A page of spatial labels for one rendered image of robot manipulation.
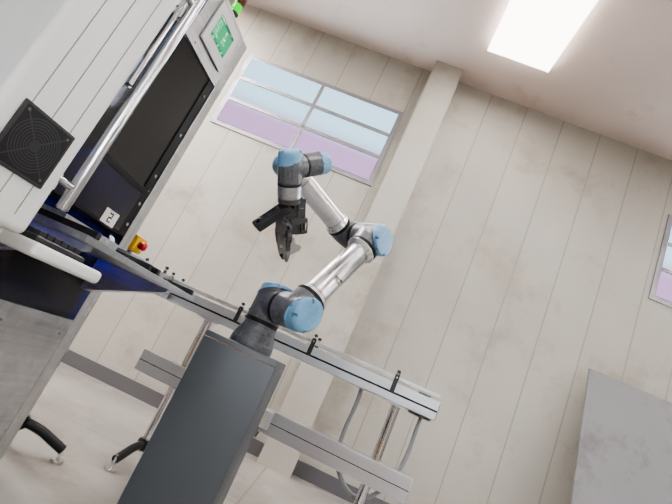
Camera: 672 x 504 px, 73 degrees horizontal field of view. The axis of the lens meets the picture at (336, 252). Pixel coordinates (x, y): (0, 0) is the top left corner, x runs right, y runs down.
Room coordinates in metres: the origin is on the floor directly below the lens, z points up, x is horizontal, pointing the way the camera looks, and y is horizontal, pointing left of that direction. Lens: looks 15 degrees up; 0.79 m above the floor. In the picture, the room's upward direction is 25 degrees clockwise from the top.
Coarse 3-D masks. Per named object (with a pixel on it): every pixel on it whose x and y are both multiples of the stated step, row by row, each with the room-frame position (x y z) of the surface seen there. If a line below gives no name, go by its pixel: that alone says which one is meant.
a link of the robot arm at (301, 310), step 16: (352, 224) 1.63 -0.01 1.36; (368, 224) 1.58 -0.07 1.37; (352, 240) 1.56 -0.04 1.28; (368, 240) 1.54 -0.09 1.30; (384, 240) 1.56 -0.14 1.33; (352, 256) 1.52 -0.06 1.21; (368, 256) 1.56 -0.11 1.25; (320, 272) 1.51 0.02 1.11; (336, 272) 1.50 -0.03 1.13; (352, 272) 1.54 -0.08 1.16; (304, 288) 1.45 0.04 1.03; (320, 288) 1.47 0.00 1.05; (336, 288) 1.51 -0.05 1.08; (272, 304) 1.48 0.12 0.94; (288, 304) 1.43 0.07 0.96; (304, 304) 1.40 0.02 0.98; (320, 304) 1.44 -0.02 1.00; (272, 320) 1.51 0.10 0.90; (288, 320) 1.43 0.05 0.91; (304, 320) 1.43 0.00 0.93; (320, 320) 1.46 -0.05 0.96
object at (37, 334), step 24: (0, 312) 1.61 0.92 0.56; (24, 312) 1.69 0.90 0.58; (0, 336) 1.66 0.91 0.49; (24, 336) 1.76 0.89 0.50; (48, 336) 1.86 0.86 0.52; (0, 360) 1.72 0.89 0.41; (24, 360) 1.82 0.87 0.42; (48, 360) 1.93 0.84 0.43; (0, 384) 1.78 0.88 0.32; (24, 384) 1.88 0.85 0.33; (0, 408) 1.84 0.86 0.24; (0, 432) 1.91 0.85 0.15
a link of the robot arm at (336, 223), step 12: (276, 168) 1.44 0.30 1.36; (312, 180) 1.48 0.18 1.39; (312, 192) 1.50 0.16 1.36; (324, 192) 1.54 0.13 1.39; (312, 204) 1.54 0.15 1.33; (324, 204) 1.54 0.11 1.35; (324, 216) 1.58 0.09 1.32; (336, 216) 1.59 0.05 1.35; (336, 228) 1.62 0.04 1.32; (348, 228) 1.63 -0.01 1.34; (336, 240) 1.68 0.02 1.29
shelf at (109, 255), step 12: (36, 216) 1.24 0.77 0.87; (60, 228) 1.22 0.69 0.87; (72, 228) 1.22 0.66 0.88; (84, 240) 1.20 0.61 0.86; (96, 240) 1.24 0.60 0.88; (96, 252) 1.47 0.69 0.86; (108, 252) 1.30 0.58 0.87; (120, 264) 1.53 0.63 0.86; (132, 264) 1.42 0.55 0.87; (144, 276) 1.59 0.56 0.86; (156, 276) 1.57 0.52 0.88; (168, 288) 1.67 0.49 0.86; (192, 300) 1.87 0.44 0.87
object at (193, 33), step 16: (208, 0) 1.63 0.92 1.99; (224, 0) 1.70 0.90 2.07; (208, 16) 1.67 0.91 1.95; (192, 32) 1.65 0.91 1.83; (240, 32) 1.89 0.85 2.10; (192, 48) 1.70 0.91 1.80; (208, 64) 1.82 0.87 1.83; (224, 64) 1.91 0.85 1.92; (112, 160) 1.66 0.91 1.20; (128, 176) 1.77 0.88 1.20; (144, 192) 1.90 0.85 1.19; (80, 208) 1.65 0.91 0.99
